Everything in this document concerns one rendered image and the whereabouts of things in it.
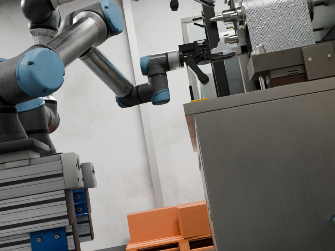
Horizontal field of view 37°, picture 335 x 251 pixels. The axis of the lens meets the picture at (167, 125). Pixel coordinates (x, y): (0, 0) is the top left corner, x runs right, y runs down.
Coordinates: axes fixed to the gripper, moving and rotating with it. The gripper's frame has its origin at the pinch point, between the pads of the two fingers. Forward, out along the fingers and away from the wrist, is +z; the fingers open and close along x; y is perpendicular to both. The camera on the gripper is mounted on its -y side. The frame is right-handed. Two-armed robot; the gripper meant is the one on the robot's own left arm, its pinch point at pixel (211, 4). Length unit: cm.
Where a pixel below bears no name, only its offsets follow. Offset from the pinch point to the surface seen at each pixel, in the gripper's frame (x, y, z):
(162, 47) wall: 353, 44, -78
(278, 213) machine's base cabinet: -30, -58, 57
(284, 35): -4.2, 1.5, 31.0
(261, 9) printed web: -4.2, 6.3, 18.4
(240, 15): -1.6, 0.9, 12.2
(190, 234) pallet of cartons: 265, -110, 49
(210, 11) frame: 29.0, 6.2, -3.4
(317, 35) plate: 24, 18, 43
